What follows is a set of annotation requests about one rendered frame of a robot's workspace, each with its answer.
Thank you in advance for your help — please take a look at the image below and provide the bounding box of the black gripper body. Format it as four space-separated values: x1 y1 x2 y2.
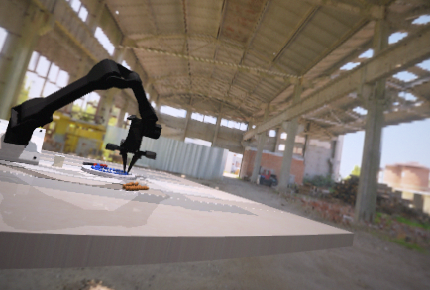
105 133 156 160

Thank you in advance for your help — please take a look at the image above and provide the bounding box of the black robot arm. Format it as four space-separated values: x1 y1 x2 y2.
3 59 162 145

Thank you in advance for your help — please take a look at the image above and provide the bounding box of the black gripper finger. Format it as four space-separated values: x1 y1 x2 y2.
127 156 141 173
119 153 127 173

